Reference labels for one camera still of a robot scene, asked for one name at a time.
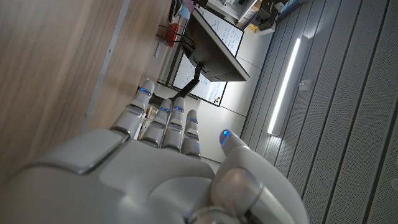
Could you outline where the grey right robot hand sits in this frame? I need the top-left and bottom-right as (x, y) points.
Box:
(0, 78), (310, 224)

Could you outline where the computer monitor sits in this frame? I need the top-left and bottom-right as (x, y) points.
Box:
(181, 8), (251, 83)

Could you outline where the ceiling light strip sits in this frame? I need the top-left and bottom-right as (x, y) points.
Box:
(267, 37), (302, 136)

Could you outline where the wall whiteboard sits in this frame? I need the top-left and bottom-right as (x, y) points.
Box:
(172, 4), (245, 107)

